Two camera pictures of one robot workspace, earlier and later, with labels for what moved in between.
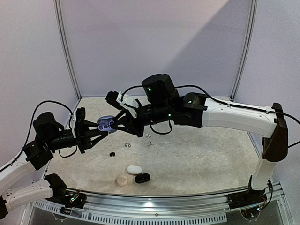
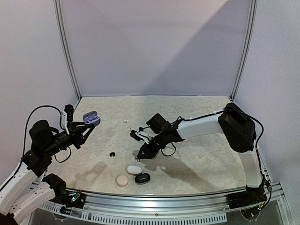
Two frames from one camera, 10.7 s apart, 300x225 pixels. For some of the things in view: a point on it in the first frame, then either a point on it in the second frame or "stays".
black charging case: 142,178 stays
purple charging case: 103,123 -> 91,117
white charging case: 133,169 stays
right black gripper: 132,122 -> 154,144
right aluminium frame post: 245,56 stays
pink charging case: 122,180 stays
